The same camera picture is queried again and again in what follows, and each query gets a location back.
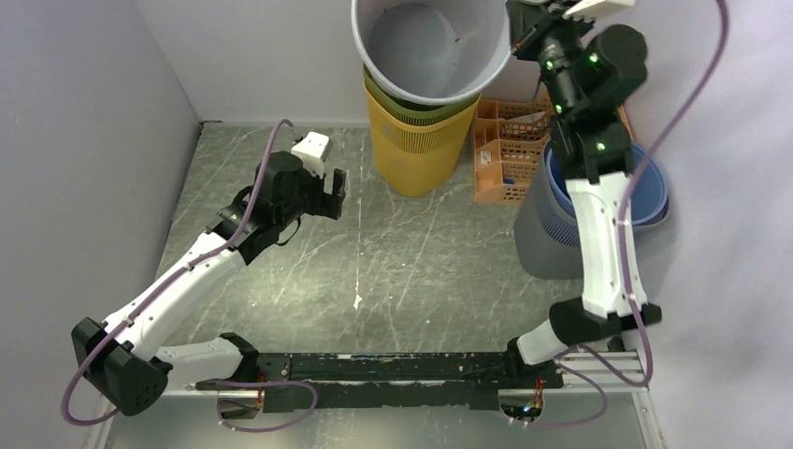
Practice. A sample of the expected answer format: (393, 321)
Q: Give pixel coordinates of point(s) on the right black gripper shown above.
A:
(532, 23)

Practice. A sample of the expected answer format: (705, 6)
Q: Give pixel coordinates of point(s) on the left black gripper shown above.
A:
(325, 204)

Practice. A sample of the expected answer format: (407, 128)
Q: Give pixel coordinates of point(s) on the light grey plastic bin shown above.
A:
(432, 52)

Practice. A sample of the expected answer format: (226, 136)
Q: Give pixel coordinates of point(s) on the olive green mesh bin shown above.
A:
(413, 113)

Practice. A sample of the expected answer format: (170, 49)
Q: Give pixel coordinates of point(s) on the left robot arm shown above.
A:
(186, 285)

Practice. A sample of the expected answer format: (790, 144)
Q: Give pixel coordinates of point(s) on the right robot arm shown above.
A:
(587, 83)

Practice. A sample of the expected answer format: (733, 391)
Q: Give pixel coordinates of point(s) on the yellow mesh bin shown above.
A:
(416, 159)

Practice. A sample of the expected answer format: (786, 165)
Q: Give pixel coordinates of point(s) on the orange mesh file organizer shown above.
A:
(507, 141)

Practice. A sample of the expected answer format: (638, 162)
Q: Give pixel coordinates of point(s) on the dark grey mesh bin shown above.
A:
(546, 238)

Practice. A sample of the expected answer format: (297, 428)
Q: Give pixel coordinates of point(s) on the blue plastic bin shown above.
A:
(649, 200)

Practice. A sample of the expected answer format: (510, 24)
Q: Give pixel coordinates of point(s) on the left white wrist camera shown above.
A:
(313, 150)

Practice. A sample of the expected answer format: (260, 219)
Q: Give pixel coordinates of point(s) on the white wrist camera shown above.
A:
(591, 11)
(313, 150)

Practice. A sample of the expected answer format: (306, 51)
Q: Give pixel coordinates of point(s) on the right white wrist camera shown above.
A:
(591, 11)

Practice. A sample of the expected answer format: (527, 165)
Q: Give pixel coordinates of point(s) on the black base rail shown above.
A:
(284, 383)

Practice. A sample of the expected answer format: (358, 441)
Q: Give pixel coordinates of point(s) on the aluminium frame rail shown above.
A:
(584, 371)

